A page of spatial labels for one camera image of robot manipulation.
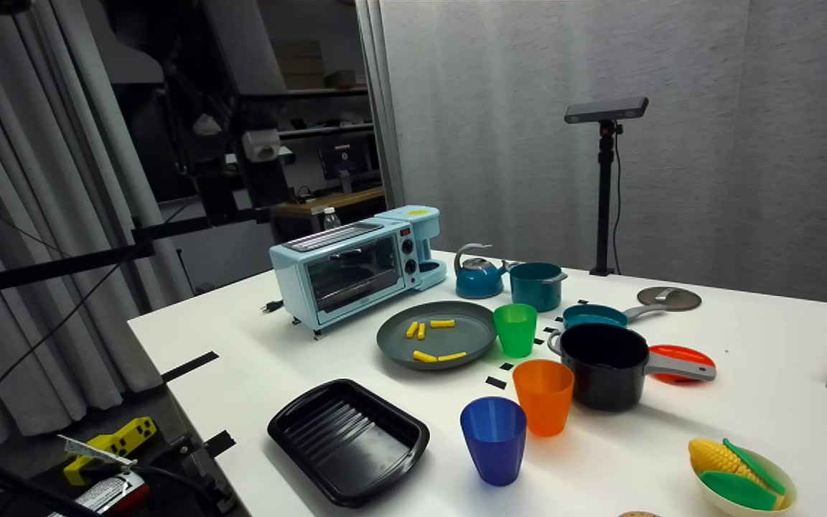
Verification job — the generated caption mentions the teal toy kettle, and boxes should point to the teal toy kettle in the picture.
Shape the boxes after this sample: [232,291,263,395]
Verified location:
[453,242,507,299]

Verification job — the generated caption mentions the grey round plate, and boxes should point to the grey round plate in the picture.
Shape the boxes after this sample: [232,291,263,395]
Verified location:
[377,301,497,371]

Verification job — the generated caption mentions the light blue toy toaster oven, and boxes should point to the light blue toy toaster oven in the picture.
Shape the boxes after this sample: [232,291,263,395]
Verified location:
[270,204,446,331]

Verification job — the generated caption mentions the green plastic cup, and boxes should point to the green plastic cup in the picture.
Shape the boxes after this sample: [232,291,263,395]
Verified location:
[494,305,537,358]

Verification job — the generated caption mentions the small teal frying pan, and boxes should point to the small teal frying pan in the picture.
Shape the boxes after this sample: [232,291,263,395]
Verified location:
[560,301,665,331]

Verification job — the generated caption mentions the orange plastic cup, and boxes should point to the orange plastic cup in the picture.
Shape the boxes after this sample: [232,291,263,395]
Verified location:
[514,358,573,436]

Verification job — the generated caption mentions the blue plastic cup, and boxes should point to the blue plastic cup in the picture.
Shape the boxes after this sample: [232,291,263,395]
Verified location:
[458,395,524,484]

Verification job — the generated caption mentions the black baking tray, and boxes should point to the black baking tray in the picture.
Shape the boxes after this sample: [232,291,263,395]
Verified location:
[266,378,431,509]

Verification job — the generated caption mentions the grey metal pot lid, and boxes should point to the grey metal pot lid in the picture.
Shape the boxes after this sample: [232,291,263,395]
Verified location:
[638,288,701,312]

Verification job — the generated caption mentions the bowl with toy corn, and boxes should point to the bowl with toy corn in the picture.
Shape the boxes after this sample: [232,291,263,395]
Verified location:
[690,436,794,517]

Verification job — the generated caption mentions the teal pot with handles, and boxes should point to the teal pot with handles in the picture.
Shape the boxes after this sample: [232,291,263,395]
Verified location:
[510,262,565,312]

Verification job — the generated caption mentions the black saucepan grey handle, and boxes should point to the black saucepan grey handle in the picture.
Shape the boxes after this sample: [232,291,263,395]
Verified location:
[547,324,714,413]

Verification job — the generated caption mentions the black camera on stand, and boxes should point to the black camera on stand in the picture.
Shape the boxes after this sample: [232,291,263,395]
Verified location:
[562,98,648,275]

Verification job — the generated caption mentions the yellow handled tool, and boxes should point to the yellow handled tool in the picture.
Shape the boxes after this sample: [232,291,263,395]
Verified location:
[61,417,158,487]

